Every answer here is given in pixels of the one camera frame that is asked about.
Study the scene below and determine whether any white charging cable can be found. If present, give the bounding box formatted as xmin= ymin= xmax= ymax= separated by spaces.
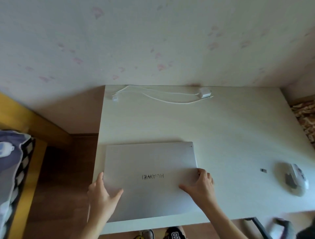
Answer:
xmin=112 ymin=85 xmax=215 ymax=104

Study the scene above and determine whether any dark grey chair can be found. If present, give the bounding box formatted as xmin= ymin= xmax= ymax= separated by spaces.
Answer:
xmin=274 ymin=218 xmax=315 ymax=239

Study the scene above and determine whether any person's left hand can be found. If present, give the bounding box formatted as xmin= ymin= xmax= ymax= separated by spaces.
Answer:
xmin=87 ymin=172 xmax=124 ymax=222

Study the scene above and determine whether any black metal table leg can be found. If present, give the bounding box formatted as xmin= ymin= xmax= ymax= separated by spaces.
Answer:
xmin=244 ymin=217 xmax=273 ymax=239

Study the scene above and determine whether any yellow black slipper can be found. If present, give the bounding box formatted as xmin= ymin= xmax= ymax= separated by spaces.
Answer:
xmin=134 ymin=229 xmax=155 ymax=239

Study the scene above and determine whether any white computer mouse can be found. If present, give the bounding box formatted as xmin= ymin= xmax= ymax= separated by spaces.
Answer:
xmin=285 ymin=163 xmax=309 ymax=190

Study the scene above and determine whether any silver laptop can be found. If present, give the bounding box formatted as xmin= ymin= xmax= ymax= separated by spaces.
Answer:
xmin=102 ymin=141 xmax=200 ymax=223

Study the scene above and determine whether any person's left forearm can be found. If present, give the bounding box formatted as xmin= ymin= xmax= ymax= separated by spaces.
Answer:
xmin=70 ymin=215 xmax=110 ymax=239

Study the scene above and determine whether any blue grey blanket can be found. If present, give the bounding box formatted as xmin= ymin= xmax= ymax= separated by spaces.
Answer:
xmin=0 ymin=130 xmax=32 ymax=233

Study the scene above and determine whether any person's right hand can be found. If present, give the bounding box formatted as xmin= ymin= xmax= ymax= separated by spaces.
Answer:
xmin=178 ymin=168 xmax=218 ymax=210

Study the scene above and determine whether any black white checkered cloth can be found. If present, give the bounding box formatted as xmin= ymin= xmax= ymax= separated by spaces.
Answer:
xmin=2 ymin=137 xmax=36 ymax=239

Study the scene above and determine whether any yellow wooden bed frame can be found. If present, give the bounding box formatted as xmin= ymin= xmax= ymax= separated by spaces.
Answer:
xmin=0 ymin=92 xmax=72 ymax=239

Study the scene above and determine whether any brown patterned fabric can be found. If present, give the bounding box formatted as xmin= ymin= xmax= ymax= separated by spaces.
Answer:
xmin=290 ymin=99 xmax=315 ymax=150

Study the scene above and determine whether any person's right forearm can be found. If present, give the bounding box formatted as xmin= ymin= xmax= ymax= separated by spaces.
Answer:
xmin=202 ymin=203 xmax=248 ymax=239

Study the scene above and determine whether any black white slipper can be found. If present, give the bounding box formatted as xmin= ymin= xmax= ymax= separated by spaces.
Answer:
xmin=166 ymin=226 xmax=185 ymax=239

